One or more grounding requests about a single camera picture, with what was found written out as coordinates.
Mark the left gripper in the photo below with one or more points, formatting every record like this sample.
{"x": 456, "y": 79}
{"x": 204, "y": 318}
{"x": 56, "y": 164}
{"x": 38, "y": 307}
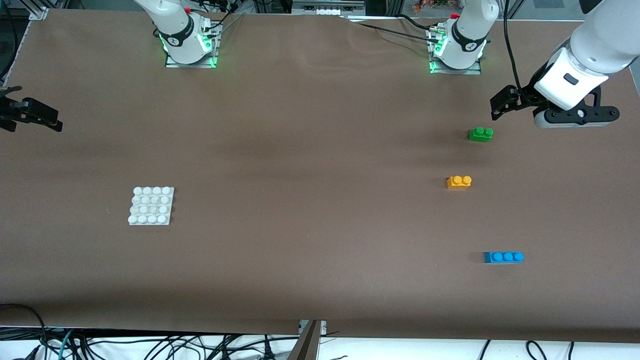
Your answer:
{"x": 531, "y": 98}

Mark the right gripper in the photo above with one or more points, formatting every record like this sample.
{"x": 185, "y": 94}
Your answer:
{"x": 20, "y": 111}

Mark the yellow two-stud block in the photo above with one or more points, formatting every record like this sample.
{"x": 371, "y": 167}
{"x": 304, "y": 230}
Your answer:
{"x": 458, "y": 182}

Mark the white studded base plate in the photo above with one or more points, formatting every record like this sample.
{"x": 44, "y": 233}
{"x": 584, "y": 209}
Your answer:
{"x": 151, "y": 206}

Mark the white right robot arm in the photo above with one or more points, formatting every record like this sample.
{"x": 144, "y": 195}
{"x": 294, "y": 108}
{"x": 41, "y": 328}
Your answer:
{"x": 177, "y": 30}

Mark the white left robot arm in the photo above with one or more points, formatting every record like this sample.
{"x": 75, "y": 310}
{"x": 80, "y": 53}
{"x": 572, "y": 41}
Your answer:
{"x": 605, "y": 40}

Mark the green two-stud block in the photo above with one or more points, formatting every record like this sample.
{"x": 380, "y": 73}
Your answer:
{"x": 481, "y": 134}

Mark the blue three-stud block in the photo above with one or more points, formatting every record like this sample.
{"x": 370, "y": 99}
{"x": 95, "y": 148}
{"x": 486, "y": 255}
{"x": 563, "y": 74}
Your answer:
{"x": 503, "y": 257}

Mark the brown table cover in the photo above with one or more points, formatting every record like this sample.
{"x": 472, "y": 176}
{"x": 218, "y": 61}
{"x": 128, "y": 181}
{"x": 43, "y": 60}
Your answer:
{"x": 320, "y": 150}

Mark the white power strip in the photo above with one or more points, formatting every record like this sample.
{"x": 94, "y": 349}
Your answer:
{"x": 325, "y": 10}

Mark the aluminium frame profile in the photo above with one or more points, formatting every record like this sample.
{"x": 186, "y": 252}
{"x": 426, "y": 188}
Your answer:
{"x": 39, "y": 13}

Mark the aluminium frame bracket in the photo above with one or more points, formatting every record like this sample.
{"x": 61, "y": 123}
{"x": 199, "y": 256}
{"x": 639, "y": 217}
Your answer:
{"x": 307, "y": 345}

